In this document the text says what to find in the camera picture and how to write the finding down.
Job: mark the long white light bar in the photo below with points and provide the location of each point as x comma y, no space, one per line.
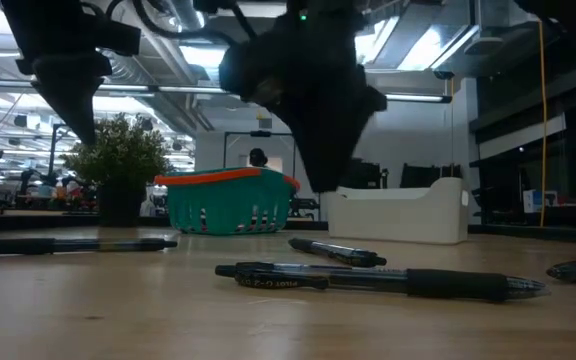
193,90

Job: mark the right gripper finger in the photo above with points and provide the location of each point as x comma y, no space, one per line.
325,150

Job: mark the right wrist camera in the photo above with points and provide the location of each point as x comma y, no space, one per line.
270,91

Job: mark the green plant in black pot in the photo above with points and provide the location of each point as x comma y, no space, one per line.
118,160

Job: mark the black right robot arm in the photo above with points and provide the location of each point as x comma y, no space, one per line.
568,25

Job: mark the black metal gantry frame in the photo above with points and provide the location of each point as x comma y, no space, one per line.
228,150

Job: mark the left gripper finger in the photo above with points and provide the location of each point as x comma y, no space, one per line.
75,105

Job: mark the black background equipment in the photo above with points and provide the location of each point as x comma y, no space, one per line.
418,172
368,175

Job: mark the white plastic bin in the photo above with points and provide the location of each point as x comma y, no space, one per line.
398,215

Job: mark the white box with blue print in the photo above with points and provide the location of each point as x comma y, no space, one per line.
533,200

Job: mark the person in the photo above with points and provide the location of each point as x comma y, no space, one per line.
258,157

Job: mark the black aluminium table frame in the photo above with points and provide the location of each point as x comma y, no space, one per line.
43,221

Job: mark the green basket with orange rim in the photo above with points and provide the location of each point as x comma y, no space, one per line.
228,205

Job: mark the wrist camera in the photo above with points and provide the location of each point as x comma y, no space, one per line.
123,39
270,91

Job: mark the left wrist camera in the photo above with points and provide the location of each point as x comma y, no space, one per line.
123,39

